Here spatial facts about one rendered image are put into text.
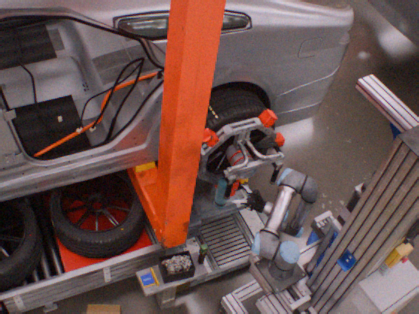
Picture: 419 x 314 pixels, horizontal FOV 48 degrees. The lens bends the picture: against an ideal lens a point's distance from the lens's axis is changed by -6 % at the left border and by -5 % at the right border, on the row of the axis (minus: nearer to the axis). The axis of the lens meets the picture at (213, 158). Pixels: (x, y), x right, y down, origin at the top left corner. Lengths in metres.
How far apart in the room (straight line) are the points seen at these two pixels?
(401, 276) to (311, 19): 1.59
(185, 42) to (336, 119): 3.25
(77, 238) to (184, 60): 1.64
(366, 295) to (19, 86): 2.60
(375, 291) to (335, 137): 2.57
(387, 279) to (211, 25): 1.49
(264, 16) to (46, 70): 1.62
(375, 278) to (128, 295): 1.80
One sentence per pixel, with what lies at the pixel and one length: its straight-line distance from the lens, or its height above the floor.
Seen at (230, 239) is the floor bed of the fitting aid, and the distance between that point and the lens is 3.80.
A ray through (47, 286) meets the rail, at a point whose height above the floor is 0.37.
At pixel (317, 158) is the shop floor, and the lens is 4.57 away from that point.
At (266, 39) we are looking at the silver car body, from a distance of 2.95.
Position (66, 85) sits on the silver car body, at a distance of 3.63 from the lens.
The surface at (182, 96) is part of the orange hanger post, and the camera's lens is 2.12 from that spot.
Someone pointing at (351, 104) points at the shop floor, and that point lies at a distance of 5.25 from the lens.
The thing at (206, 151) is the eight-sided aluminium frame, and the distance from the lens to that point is 3.05.
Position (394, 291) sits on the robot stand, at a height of 1.23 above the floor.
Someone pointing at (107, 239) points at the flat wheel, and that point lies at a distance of 3.22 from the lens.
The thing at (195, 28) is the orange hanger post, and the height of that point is 2.19.
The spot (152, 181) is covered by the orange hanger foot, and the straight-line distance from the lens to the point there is 3.26.
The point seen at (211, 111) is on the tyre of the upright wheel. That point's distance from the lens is 3.07.
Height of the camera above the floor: 3.28
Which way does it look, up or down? 50 degrees down
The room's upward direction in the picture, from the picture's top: 11 degrees clockwise
